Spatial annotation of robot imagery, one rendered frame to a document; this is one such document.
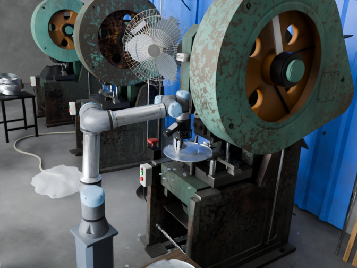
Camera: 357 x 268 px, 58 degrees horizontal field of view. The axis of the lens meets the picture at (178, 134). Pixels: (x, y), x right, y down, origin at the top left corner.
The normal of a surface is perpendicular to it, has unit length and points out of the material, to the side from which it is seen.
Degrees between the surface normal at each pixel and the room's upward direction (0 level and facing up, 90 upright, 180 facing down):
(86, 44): 90
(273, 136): 90
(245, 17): 90
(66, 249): 0
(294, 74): 90
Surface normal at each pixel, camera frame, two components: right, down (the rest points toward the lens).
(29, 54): 0.55, 0.30
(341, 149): -0.07, 0.32
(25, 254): 0.05, -0.94
